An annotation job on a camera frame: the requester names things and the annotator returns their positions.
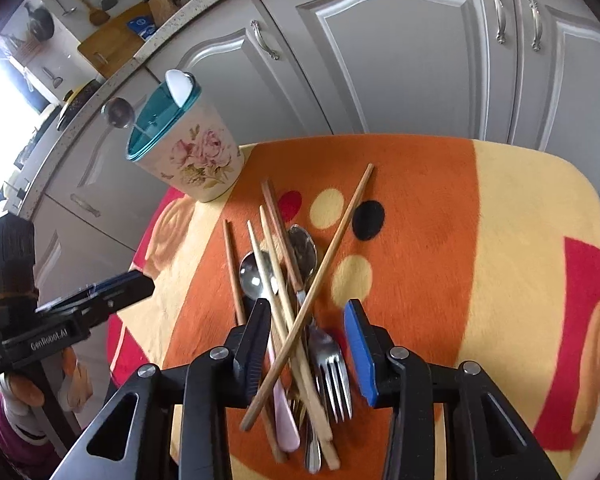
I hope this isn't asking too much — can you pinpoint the metal fork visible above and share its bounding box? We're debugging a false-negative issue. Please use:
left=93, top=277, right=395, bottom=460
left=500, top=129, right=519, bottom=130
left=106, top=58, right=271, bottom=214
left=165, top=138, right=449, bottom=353
left=295, top=285, right=354, bottom=423

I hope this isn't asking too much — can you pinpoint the black hanging pan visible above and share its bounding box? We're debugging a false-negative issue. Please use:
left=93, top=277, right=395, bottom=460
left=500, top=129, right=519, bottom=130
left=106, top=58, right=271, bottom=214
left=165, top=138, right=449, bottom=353
left=24, top=2, right=56, bottom=42

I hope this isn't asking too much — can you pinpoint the person's left hand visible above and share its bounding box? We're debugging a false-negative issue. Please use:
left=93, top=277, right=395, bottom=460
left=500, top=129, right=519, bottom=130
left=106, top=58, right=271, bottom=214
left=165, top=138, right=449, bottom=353
left=0, top=348, right=95, bottom=442

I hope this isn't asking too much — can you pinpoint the floral utensil holder teal lid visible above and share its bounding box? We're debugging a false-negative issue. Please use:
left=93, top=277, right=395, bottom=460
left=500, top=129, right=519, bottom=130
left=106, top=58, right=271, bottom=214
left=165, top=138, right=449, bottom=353
left=125, top=72, right=246, bottom=204

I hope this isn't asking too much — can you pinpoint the white ceramic spoon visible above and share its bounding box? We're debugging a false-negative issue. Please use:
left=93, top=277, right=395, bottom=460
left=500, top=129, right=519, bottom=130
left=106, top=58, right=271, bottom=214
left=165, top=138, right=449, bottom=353
left=165, top=69, right=195, bottom=109

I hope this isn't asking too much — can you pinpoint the yellow lidded pot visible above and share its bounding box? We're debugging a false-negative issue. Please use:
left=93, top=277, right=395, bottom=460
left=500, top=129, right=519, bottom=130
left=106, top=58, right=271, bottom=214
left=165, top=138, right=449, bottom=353
left=55, top=77, right=104, bottom=131

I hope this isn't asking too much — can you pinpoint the pink handled metal spoon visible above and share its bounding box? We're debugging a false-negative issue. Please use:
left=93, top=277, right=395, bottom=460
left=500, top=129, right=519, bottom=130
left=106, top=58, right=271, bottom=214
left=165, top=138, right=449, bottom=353
left=239, top=251, right=301, bottom=452

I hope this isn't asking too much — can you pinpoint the white cabinet door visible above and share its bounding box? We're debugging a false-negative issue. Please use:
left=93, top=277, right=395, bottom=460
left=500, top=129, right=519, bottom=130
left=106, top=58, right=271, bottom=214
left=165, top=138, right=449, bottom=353
left=30, top=195, right=153, bottom=311
left=139, top=0, right=337, bottom=161
left=44, top=67, right=191, bottom=241
left=507, top=0, right=600, bottom=202
left=252, top=0, right=520, bottom=142

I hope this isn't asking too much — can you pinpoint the wall chopstick holder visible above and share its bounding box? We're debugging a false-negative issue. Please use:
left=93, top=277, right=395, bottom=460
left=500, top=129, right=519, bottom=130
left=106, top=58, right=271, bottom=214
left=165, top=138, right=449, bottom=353
left=7, top=32, right=43, bottom=59

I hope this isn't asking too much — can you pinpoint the wooden cutting board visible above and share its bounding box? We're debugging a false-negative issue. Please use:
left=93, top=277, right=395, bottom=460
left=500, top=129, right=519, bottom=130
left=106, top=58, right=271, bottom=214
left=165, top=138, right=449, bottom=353
left=76, top=2, right=156, bottom=80

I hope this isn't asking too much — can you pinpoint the blue packet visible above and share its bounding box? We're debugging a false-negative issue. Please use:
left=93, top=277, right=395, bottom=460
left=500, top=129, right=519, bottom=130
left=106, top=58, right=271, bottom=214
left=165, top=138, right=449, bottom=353
left=127, top=16, right=159, bottom=40

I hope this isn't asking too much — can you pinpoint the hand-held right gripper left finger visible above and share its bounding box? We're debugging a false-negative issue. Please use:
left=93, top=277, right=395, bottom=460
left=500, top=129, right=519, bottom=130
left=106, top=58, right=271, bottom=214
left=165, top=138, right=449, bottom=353
left=55, top=298, right=272, bottom=480

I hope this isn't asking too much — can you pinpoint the speckled kitchen countertop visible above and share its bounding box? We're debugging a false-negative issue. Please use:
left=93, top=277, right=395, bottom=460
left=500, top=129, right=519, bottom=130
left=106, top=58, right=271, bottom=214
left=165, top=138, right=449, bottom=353
left=12, top=0, right=301, bottom=221

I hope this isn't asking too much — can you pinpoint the wooden spatula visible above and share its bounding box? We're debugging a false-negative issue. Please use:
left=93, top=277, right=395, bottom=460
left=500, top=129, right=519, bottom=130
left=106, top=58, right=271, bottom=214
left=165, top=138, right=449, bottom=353
left=66, top=0, right=112, bottom=27

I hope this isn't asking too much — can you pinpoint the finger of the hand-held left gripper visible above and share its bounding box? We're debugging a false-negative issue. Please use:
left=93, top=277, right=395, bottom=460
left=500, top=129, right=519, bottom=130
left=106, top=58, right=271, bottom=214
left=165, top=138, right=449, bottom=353
left=37, top=271, right=156, bottom=334
left=37, top=270, right=144, bottom=312

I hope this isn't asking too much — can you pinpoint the long brown chopstick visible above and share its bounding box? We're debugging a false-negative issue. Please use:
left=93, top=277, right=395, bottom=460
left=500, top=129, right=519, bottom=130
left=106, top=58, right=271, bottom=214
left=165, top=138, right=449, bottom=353
left=240, top=162, right=376, bottom=432

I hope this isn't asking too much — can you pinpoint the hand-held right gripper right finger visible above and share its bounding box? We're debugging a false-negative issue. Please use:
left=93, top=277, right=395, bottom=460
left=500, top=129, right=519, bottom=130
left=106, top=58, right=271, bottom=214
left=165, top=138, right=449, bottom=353
left=344, top=298, right=563, bottom=480

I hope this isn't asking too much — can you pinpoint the metal cabinet handle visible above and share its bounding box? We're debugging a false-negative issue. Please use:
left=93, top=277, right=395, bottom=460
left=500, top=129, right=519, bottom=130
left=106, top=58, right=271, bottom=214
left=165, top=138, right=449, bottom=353
left=526, top=0, right=542, bottom=54
left=251, top=20, right=281, bottom=61
left=70, top=193, right=102, bottom=219
left=489, top=0, right=507, bottom=45

